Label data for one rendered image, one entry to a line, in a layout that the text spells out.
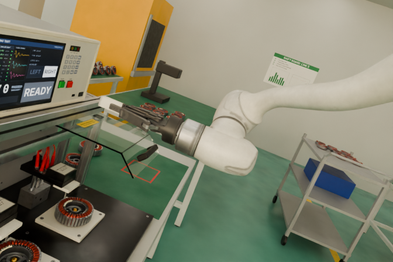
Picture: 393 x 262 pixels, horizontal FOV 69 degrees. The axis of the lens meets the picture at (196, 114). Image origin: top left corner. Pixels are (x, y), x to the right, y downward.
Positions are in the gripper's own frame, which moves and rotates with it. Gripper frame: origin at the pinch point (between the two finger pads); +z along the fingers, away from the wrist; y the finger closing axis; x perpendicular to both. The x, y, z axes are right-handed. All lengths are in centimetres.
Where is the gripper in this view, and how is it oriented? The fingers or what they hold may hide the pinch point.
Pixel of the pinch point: (111, 104)
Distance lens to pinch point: 81.4
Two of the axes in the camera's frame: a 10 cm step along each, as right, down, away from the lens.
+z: -9.2, -3.7, 1.0
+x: 3.5, -9.2, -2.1
